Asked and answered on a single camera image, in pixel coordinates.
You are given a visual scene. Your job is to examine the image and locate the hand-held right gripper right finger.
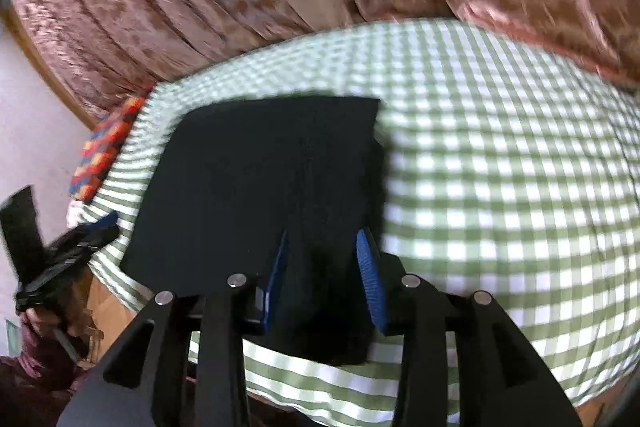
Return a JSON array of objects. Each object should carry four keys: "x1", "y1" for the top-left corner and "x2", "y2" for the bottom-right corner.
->
[{"x1": 354, "y1": 227, "x2": 583, "y2": 427}]

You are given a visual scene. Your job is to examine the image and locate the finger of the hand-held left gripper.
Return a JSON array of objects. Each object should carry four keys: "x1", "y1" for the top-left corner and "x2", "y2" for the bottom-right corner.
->
[{"x1": 75, "y1": 211, "x2": 122, "y2": 253}]

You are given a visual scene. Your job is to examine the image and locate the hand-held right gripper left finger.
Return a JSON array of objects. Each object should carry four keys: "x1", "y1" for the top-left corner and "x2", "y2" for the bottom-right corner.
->
[{"x1": 57, "y1": 229, "x2": 292, "y2": 427}]

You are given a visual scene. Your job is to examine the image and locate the black pants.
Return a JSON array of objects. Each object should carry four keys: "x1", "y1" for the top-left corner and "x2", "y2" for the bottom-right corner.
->
[{"x1": 120, "y1": 96, "x2": 387, "y2": 367}]

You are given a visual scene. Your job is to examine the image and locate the person's left forearm maroon sleeve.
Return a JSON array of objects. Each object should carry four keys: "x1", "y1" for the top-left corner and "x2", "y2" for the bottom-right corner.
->
[{"x1": 0, "y1": 329, "x2": 83, "y2": 395}]

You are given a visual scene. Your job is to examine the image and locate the person's left hand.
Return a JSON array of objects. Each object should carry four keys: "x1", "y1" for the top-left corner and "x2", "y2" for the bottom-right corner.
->
[{"x1": 20, "y1": 289, "x2": 90, "y2": 344}]

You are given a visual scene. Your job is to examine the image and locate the colourful patchwork cushion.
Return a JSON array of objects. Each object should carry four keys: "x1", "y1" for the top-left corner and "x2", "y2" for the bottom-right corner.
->
[{"x1": 69, "y1": 89, "x2": 154, "y2": 204}]

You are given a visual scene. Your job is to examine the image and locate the wooden stool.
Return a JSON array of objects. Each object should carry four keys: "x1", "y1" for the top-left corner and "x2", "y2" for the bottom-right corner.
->
[{"x1": 82, "y1": 317, "x2": 110, "y2": 365}]

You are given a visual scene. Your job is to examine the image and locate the person's maroon jacket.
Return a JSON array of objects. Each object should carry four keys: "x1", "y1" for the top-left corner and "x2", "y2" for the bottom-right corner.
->
[{"x1": 0, "y1": 357, "x2": 311, "y2": 427}]

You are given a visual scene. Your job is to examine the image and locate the green checked bedsheet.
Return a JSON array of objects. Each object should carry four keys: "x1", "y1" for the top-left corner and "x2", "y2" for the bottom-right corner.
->
[{"x1": 65, "y1": 19, "x2": 640, "y2": 425}]

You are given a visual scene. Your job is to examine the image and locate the wooden window frame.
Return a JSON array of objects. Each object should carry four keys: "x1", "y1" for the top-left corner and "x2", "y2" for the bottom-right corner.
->
[{"x1": 0, "y1": 14, "x2": 97, "y2": 134}]

